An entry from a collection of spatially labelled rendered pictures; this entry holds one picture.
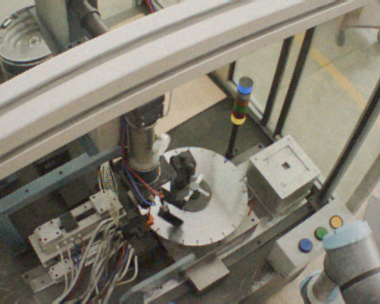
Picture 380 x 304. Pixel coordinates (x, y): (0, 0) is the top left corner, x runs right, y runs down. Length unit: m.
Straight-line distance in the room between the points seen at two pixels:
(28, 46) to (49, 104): 1.50
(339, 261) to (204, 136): 0.97
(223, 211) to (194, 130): 0.47
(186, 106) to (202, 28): 1.58
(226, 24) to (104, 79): 0.10
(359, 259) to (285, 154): 0.74
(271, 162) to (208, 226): 0.34
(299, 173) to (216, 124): 0.41
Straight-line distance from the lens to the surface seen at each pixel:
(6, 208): 1.46
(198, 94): 1.99
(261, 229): 1.72
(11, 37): 1.87
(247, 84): 1.52
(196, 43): 0.37
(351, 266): 1.07
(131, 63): 0.35
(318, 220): 1.63
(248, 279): 1.66
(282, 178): 1.67
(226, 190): 1.55
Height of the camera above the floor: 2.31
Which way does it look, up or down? 58 degrees down
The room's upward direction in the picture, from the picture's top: 7 degrees clockwise
